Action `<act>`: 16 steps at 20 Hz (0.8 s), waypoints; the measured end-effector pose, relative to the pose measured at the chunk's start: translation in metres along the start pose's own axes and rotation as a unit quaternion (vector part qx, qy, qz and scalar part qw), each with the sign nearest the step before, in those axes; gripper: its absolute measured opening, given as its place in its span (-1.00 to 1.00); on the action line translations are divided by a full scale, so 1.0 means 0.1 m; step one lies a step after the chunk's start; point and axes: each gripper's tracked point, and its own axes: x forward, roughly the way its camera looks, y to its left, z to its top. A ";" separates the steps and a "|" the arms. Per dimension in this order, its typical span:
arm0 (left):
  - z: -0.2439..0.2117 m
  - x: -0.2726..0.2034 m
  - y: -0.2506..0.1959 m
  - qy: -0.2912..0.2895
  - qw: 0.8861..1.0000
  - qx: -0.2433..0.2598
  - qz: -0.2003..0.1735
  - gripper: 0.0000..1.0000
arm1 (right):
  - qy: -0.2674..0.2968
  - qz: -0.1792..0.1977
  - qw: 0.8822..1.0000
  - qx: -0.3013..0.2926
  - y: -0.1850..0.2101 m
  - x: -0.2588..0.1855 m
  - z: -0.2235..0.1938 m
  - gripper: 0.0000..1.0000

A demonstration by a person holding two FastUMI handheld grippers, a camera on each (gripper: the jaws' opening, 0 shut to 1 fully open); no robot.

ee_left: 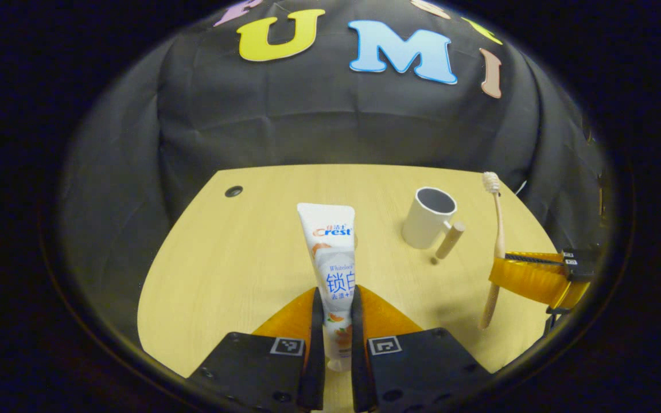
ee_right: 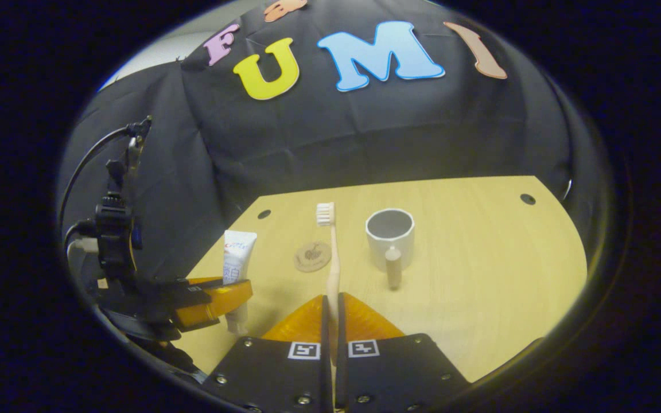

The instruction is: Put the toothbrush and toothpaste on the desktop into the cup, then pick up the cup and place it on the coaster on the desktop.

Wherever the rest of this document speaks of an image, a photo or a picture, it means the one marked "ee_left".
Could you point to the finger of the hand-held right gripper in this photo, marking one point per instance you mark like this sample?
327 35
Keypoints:
537 284
537 258

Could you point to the black backdrop cloth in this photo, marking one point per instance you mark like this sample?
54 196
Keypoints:
307 126

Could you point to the beige toothbrush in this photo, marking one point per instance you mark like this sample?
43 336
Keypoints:
498 229

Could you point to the white toothpaste tube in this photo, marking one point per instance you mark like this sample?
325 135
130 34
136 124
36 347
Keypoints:
333 252

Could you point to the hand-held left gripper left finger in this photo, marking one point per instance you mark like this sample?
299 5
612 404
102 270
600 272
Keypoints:
313 355

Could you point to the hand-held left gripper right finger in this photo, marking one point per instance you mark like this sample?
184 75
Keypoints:
359 355

